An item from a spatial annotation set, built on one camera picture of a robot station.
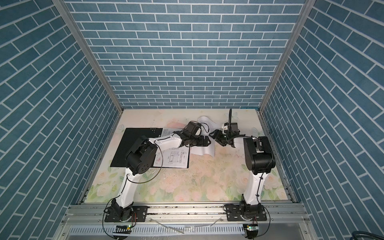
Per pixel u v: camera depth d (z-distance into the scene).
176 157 0.93
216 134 0.93
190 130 0.80
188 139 0.79
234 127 0.83
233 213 0.74
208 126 1.08
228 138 0.81
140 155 0.58
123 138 1.04
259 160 0.53
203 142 0.88
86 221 0.74
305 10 0.72
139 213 0.74
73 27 0.77
